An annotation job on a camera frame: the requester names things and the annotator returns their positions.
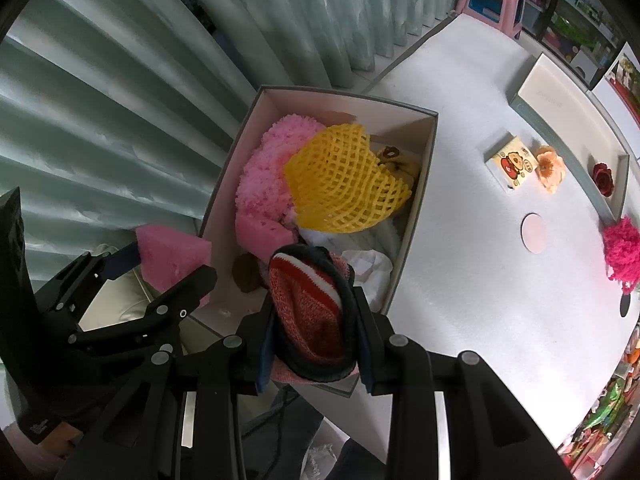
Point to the pale pink round coaster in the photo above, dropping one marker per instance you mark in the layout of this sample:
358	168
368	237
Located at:
535	234

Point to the pile of snack packets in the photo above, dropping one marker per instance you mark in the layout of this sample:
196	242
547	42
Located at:
610	410

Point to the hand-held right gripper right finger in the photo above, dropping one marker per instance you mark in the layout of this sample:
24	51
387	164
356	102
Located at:
368	357

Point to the brown round pad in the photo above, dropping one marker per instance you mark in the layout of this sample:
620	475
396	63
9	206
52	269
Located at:
247	272

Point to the light pink fluffy cloth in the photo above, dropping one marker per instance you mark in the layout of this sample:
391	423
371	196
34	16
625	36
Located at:
265	170

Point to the hot pink fluffy yarn cloth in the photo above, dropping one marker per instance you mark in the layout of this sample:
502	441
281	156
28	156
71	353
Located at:
622	250

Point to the dark red fabric rose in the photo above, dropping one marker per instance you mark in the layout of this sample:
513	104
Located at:
603	179

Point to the grey cardboard storage box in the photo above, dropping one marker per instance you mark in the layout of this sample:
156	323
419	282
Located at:
415	200

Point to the bear print tissue pack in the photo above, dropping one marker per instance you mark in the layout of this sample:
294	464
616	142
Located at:
511	164

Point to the black round table hole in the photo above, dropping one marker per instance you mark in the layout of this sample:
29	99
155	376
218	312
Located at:
623	306

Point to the small pink sponge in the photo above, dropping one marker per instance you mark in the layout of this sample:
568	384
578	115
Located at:
260	232

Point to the dark shelf with goods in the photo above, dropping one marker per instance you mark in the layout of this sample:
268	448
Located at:
575	15

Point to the small tan bear toy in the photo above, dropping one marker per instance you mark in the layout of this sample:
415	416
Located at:
397	162

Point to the pink plastic stool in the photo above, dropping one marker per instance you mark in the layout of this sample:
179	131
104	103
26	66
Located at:
492	0

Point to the orange fabric flower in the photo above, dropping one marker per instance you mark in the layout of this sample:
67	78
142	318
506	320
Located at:
550	170

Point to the large pink sponge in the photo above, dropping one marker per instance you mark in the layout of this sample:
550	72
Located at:
170	255

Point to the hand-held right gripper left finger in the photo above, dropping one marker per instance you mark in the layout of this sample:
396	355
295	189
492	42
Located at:
265	360

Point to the grey box lid tray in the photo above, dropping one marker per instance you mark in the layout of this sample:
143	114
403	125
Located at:
565	110

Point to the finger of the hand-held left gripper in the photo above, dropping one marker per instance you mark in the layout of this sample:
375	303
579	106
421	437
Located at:
190	292
122	259

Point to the red ledge with small toys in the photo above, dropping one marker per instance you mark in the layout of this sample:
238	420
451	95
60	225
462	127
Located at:
625	80

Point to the yellow foam fruit net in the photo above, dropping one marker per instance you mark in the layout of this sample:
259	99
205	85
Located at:
345	180

